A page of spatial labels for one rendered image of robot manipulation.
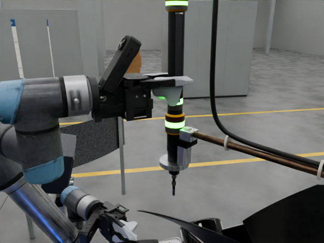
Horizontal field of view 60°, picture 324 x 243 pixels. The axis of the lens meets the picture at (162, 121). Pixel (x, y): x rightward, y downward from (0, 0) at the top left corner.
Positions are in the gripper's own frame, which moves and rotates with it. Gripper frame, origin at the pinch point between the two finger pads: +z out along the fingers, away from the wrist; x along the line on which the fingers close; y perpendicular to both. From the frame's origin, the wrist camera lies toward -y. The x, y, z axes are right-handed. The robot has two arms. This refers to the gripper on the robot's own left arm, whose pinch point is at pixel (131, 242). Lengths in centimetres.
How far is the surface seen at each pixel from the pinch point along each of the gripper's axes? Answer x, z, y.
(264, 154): -37.0, 32.7, -1.0
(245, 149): -36.9, 29.2, -1.0
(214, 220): -9.5, 18.0, 13.3
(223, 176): 93, -89, 247
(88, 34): -66, -343, 234
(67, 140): -8, -67, 22
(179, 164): -28.8, 14.4, -0.6
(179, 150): -32.4, 14.4, -0.9
